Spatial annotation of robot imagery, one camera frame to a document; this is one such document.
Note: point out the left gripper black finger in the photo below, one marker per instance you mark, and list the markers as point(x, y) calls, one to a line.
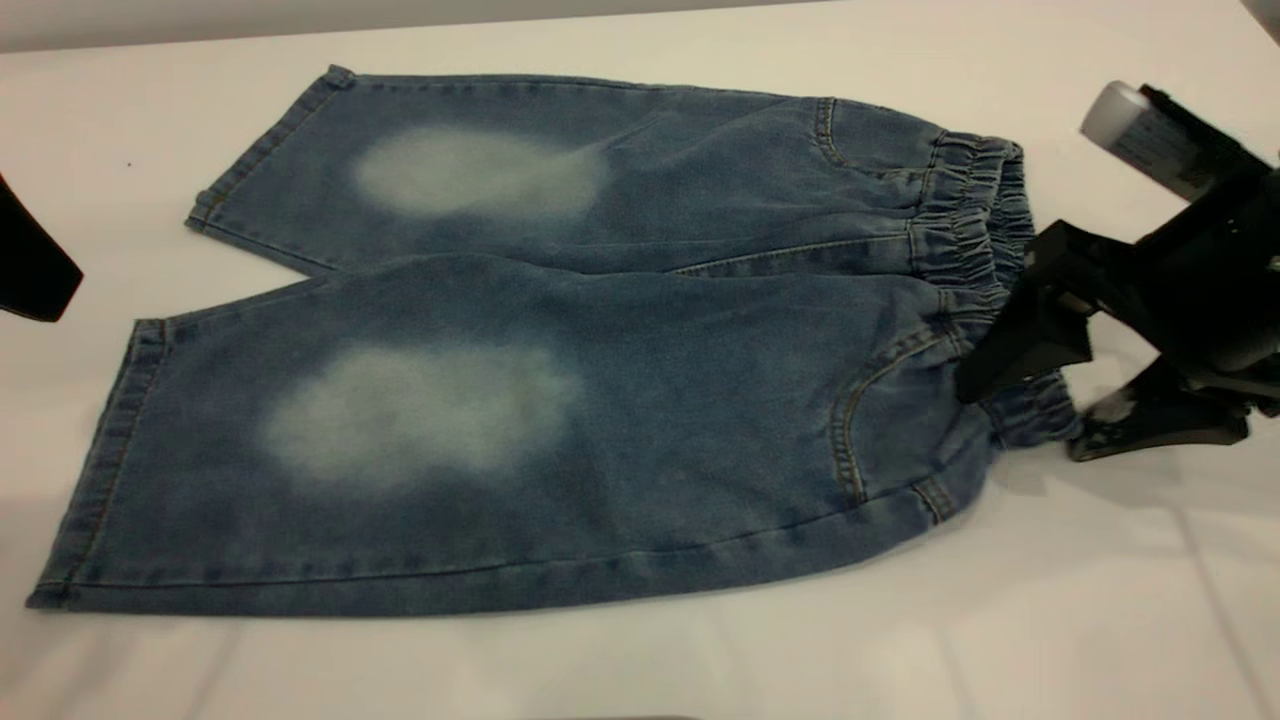
point(30, 265)

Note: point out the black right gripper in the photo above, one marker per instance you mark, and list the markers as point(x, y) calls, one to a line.
point(1220, 270)

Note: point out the blue faded denim pants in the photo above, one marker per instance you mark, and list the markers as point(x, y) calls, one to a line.
point(600, 350)

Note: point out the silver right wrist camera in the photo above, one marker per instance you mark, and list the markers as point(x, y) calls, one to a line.
point(1135, 130)

